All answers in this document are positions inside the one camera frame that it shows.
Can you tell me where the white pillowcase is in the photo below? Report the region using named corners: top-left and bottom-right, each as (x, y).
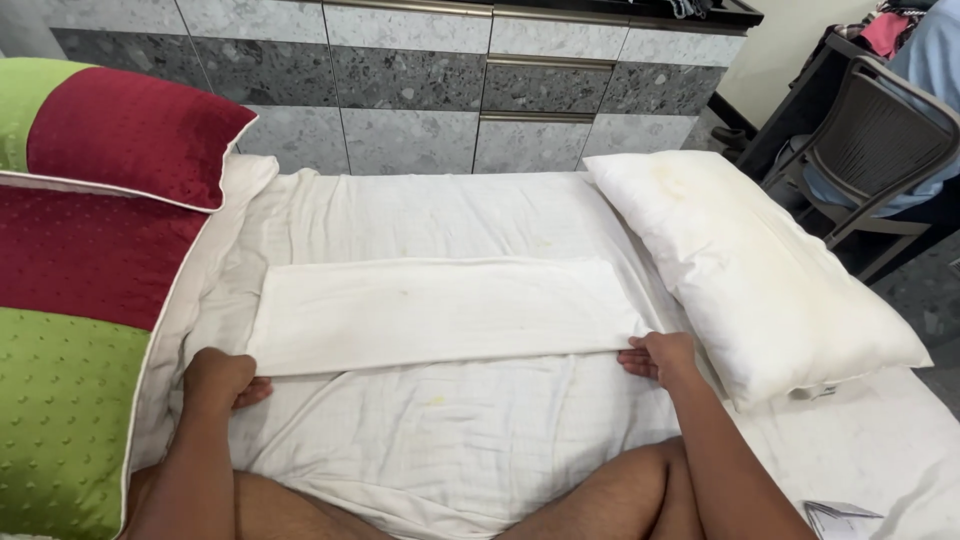
top-left (246, 256), bottom-right (655, 378)

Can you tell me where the grey stone-pattern cabinet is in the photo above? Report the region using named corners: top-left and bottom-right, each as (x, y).
top-left (0, 0), bottom-right (765, 177)

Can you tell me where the white pillow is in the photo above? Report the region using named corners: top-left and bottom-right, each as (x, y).
top-left (582, 150), bottom-right (934, 414)

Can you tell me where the red and green cushion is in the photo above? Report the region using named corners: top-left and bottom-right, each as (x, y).
top-left (0, 57), bottom-right (260, 214)

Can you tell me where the grey paper booklet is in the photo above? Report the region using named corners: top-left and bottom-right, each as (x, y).
top-left (802, 499), bottom-right (886, 540)

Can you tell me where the dark grey chair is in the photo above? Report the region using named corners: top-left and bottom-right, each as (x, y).
top-left (761, 56), bottom-right (960, 285)

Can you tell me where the red and green quilt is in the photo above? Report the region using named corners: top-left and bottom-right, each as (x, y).
top-left (0, 171), bottom-right (280, 540)

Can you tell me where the person's left hand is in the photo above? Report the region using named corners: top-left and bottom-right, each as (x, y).
top-left (183, 346), bottom-right (274, 415)

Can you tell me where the dark table with clothes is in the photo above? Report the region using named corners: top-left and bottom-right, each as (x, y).
top-left (708, 0), bottom-right (939, 181)

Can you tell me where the white bed sheet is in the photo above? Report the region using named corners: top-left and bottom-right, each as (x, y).
top-left (180, 166), bottom-right (960, 540)

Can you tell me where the person's right hand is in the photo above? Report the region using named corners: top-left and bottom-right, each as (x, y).
top-left (617, 331), bottom-right (699, 390)

